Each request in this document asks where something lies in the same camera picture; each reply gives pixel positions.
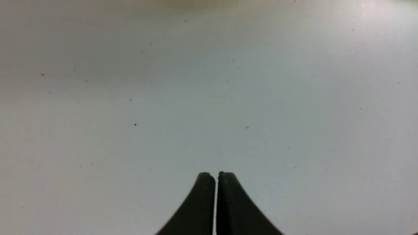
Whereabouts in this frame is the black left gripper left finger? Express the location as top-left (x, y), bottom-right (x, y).
top-left (157, 172), bottom-right (216, 235)

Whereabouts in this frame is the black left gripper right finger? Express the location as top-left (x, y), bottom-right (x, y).
top-left (216, 172), bottom-right (282, 235)

